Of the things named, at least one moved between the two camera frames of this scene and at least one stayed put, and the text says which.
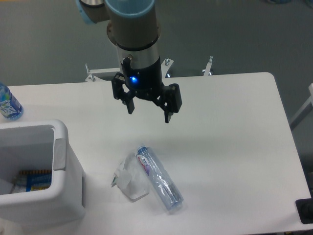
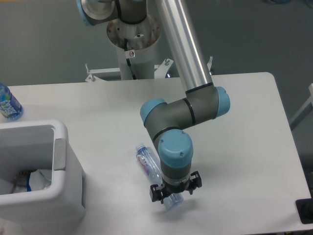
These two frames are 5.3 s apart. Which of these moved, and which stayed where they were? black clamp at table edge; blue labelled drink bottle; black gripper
Moved: black gripper
Stayed: black clamp at table edge; blue labelled drink bottle
